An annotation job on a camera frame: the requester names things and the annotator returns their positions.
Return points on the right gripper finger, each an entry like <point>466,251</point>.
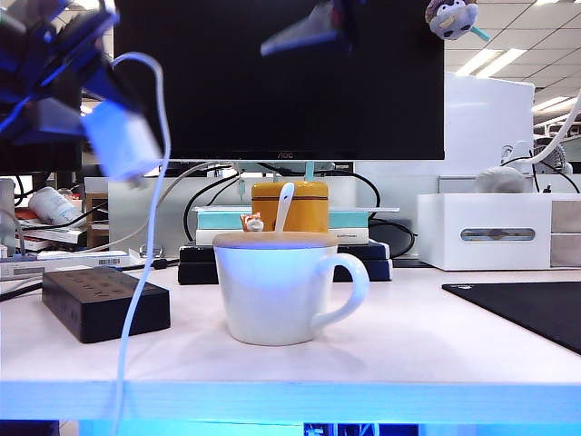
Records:
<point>347,22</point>
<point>308,29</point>

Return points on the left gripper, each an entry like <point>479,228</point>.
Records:
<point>54,50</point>

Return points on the white USB wall charger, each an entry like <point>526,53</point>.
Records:
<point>122,141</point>

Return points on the black AOC monitor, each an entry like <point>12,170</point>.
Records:
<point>272,100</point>

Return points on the gray penguin plush toy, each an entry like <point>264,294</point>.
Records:
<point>449,20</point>

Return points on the white cylindrical bottle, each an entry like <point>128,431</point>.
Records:
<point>54,206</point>

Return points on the frosted desk partition panel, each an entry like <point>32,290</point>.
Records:
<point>127,213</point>

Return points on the brown wooden shelf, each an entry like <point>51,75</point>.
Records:
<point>97,227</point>

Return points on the white upright device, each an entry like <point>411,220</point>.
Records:
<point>6,209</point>

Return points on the stack of papers and books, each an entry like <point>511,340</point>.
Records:
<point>59,235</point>

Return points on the blue USB hub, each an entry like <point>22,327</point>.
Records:
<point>22,257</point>

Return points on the small clear plastic holder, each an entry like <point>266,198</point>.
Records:
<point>157,252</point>

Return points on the white ceramic spoon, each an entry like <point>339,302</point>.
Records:
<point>285,200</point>

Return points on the long white barcode box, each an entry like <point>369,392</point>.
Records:
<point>27,271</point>

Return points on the teal cover book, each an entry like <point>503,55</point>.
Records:
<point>218,220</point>

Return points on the white board panel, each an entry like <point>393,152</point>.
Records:
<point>490,127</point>

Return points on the yellow round tin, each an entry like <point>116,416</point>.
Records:
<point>308,213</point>

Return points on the small orange cat figurine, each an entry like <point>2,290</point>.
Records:
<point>253,222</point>

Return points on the black power strip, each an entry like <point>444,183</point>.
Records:
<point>91,313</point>

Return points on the white spine book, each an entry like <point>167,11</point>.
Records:
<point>354,236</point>

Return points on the small white desk gadget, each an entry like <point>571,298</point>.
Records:
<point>519,152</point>

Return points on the wooden mug lid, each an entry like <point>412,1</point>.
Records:
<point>254,239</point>

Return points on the gray round desk object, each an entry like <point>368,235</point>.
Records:
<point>499,181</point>

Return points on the white curved tube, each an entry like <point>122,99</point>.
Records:
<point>564,131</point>

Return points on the black flat desk mat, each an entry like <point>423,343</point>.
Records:
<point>406,263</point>

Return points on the white ceramic mug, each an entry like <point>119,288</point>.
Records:
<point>254,295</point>

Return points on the white desk organizer box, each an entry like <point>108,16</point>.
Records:
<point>454,254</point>

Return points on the small desk fan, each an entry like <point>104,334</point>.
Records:
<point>560,165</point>

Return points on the black Corsair mouse pad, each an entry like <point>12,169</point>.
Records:
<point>535,309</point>

